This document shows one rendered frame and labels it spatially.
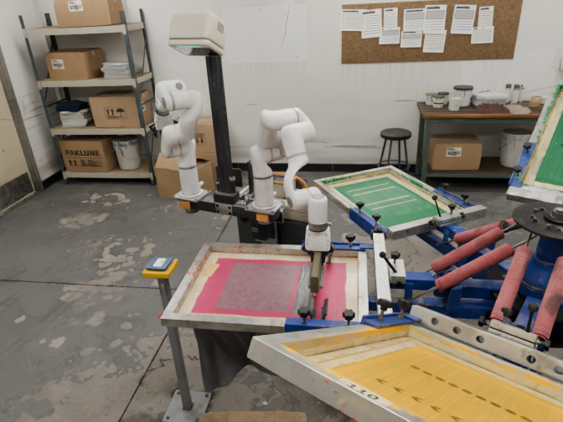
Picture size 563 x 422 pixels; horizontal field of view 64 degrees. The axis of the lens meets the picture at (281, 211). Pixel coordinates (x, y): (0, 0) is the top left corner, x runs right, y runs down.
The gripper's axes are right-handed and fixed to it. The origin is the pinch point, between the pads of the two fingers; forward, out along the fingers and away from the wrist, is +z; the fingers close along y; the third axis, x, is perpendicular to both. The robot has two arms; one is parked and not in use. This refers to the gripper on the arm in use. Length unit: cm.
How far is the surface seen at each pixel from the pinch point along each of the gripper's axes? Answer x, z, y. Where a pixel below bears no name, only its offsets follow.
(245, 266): -13.2, 14.3, 34.8
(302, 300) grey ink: 9.8, 13.4, 5.8
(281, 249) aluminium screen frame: -24.9, 11.2, 19.1
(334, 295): 5.3, 13.9, -7.2
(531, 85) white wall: -380, 9, -205
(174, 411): -6, 109, 81
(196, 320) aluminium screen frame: 29, 10, 44
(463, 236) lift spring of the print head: -25, 1, -62
